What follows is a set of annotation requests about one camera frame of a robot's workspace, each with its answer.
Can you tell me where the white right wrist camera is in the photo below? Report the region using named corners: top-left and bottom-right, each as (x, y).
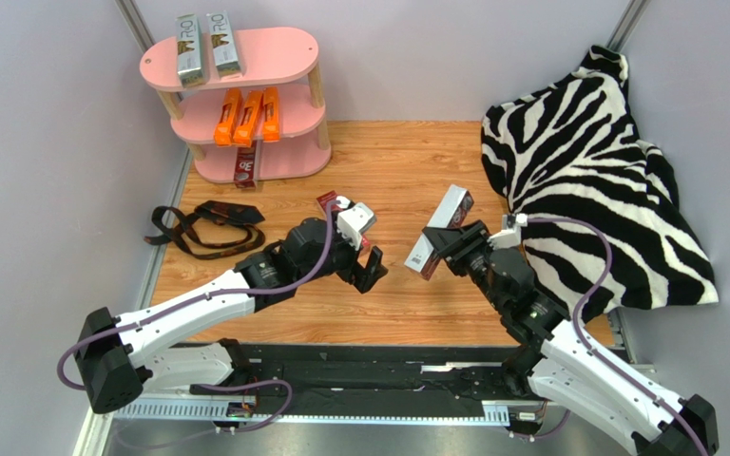
top-left (488, 214), bottom-right (528, 250)

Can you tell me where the teal silver toothpaste box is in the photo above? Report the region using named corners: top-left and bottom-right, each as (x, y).
top-left (176, 13), bottom-right (206, 88)

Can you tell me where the red toothpaste box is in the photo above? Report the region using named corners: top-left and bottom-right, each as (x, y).
top-left (233, 141), bottom-right (259, 190)
top-left (404, 184), bottom-right (475, 281)
top-left (316, 190), bottom-right (372, 252)

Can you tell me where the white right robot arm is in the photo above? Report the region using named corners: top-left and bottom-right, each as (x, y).
top-left (423, 214), bottom-right (720, 455)

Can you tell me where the zebra print cloth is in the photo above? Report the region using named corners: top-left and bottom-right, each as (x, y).
top-left (480, 46), bottom-right (720, 320)

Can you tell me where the orange toothpaste box diagonal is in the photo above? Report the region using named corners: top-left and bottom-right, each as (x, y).
top-left (232, 90), bottom-right (264, 147)

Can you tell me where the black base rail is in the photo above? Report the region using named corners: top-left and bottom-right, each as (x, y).
top-left (108, 339), bottom-right (563, 433)

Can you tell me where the black orange strap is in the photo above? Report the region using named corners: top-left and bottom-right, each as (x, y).
top-left (144, 199), bottom-right (267, 261)

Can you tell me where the red toothpaste box back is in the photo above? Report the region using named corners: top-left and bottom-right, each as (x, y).
top-left (233, 141), bottom-right (259, 190)

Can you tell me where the pink three-tier shelf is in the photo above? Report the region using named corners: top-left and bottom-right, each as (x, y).
top-left (139, 27), bottom-right (332, 184)

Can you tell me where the orange toothpaste box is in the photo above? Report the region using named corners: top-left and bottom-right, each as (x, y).
top-left (261, 86), bottom-right (280, 142)
top-left (213, 88), bottom-right (243, 146)

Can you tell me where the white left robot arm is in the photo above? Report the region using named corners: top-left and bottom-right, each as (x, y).
top-left (57, 204), bottom-right (388, 414)

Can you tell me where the red toothpaste box front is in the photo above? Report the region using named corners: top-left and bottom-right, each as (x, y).
top-left (316, 190), bottom-right (372, 252)

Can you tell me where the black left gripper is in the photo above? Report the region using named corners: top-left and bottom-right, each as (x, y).
top-left (297, 212), bottom-right (388, 294)

